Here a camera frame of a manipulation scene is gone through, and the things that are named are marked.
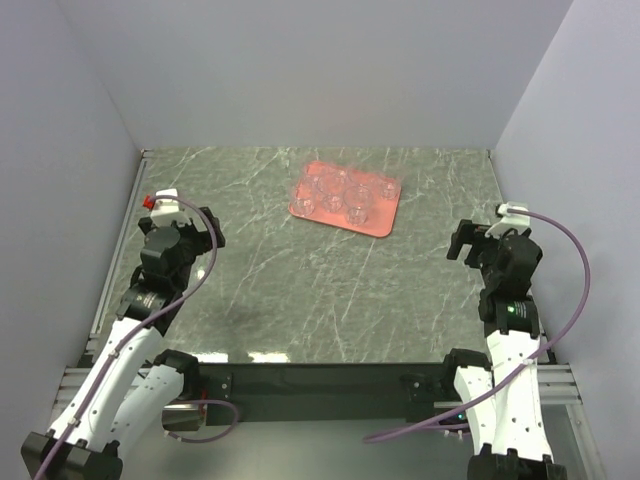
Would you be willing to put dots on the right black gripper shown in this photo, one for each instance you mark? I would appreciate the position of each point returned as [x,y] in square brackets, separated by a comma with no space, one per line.
[471,233]

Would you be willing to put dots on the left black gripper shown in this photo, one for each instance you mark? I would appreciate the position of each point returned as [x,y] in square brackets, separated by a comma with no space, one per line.
[202,238]

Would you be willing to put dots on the clear glass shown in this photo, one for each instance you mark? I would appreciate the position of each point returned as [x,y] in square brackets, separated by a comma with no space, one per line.
[312,172]
[357,200]
[303,200]
[332,184]
[389,187]
[332,203]

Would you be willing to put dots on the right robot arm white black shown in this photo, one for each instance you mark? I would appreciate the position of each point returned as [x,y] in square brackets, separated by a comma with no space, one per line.
[501,387]

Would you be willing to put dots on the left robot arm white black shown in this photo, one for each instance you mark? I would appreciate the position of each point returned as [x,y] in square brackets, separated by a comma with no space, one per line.
[101,424]

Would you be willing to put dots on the pink plastic tray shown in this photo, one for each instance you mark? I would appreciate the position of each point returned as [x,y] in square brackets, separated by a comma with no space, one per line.
[381,215]

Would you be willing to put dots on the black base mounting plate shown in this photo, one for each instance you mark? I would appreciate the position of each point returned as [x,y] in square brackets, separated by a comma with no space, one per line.
[281,392]

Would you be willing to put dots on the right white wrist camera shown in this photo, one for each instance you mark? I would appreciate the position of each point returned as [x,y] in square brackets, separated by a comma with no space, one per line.
[512,216]

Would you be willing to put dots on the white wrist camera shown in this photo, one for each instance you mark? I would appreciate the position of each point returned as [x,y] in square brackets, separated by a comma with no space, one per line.
[166,211]
[512,216]

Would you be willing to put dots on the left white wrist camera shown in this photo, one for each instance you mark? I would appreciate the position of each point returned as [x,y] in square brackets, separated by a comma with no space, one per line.
[166,211]

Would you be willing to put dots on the aluminium rail frame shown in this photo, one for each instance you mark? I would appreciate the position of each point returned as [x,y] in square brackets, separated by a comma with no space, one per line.
[93,339]

